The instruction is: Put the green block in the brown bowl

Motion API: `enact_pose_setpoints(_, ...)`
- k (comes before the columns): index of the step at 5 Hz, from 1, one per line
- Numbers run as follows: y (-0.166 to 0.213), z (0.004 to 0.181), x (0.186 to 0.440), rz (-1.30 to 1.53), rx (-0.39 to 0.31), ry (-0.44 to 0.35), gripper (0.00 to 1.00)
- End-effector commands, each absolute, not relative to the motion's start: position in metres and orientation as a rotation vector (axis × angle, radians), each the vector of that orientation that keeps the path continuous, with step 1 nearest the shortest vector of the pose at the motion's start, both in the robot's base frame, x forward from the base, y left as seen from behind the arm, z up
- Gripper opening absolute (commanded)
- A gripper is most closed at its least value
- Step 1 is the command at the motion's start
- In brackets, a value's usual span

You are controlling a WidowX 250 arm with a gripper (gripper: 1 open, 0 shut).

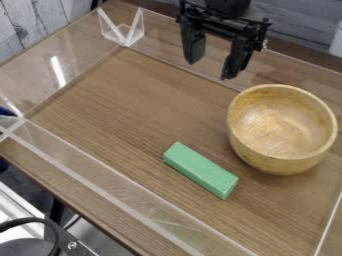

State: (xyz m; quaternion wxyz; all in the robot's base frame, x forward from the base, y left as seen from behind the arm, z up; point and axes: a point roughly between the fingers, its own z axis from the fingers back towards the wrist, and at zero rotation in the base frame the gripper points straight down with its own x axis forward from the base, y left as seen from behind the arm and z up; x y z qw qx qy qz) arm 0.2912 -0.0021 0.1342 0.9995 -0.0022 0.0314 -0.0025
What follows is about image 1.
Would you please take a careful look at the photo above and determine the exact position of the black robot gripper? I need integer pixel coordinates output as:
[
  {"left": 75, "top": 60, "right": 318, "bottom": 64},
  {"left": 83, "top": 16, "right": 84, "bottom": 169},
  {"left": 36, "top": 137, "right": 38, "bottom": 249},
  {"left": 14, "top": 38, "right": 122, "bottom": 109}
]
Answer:
[{"left": 177, "top": 0, "right": 271, "bottom": 80}]

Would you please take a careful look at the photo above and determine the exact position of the green rectangular block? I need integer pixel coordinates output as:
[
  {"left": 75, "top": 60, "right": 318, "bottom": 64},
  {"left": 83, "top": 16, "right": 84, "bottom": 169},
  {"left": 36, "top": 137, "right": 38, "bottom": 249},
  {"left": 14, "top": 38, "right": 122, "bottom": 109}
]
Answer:
[{"left": 163, "top": 142, "right": 239, "bottom": 200}]

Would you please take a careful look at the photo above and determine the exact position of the light wooden bowl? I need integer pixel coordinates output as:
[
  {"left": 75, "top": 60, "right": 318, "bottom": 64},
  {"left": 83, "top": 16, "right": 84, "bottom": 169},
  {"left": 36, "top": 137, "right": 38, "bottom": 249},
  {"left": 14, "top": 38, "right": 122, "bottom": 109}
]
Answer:
[{"left": 227, "top": 84, "right": 338, "bottom": 176}]

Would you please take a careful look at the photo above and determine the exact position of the blue object at left edge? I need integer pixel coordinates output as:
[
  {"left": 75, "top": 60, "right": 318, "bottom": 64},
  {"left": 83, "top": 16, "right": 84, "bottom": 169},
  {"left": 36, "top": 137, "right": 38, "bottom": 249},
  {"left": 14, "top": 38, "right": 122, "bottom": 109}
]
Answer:
[{"left": 0, "top": 106, "right": 16, "bottom": 117}]

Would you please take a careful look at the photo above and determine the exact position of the clear acrylic corner bracket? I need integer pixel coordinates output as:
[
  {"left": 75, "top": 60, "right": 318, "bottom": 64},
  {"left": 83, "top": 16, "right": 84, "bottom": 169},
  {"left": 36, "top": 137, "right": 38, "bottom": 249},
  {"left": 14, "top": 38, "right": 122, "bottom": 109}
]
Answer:
[{"left": 96, "top": 8, "right": 144, "bottom": 47}]

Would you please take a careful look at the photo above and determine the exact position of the clear acrylic front wall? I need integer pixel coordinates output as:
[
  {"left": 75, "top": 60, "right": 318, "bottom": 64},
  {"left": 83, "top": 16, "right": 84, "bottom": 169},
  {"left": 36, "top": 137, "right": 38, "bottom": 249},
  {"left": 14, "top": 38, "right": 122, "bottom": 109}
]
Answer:
[{"left": 0, "top": 96, "right": 259, "bottom": 256}]

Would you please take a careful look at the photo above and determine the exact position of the black cable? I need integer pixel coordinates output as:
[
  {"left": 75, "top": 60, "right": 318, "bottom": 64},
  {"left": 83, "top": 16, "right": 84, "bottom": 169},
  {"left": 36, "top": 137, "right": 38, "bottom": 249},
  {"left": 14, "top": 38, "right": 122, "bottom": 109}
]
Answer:
[{"left": 0, "top": 217, "right": 63, "bottom": 256}]

